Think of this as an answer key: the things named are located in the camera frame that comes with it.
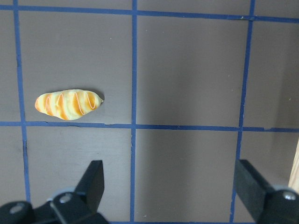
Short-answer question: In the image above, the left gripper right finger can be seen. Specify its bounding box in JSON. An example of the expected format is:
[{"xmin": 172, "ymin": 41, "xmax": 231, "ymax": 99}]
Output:
[{"xmin": 234, "ymin": 160, "xmax": 299, "ymax": 224}]

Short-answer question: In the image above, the toy bread loaf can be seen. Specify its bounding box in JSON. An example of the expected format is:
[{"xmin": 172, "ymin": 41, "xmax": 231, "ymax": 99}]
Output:
[{"xmin": 35, "ymin": 89, "xmax": 104, "ymax": 121}]

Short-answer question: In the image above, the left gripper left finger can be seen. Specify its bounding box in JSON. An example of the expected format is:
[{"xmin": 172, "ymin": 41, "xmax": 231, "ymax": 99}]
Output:
[{"xmin": 0, "ymin": 161, "xmax": 108, "ymax": 224}]

